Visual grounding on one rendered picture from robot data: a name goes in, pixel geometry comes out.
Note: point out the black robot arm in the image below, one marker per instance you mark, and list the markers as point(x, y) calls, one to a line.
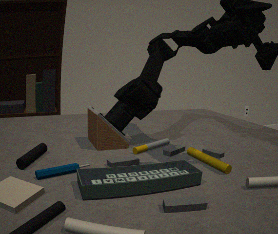
point(140, 96)

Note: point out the beige cylinder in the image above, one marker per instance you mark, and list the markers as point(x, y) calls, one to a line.
point(77, 226)
point(259, 182)

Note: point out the blue hexagonal rod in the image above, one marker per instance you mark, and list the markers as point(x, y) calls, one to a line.
point(58, 171)

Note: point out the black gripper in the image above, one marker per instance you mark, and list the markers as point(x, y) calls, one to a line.
point(242, 31)

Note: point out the black cylinder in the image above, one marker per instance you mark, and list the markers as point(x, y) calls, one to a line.
point(41, 219)
point(28, 158)

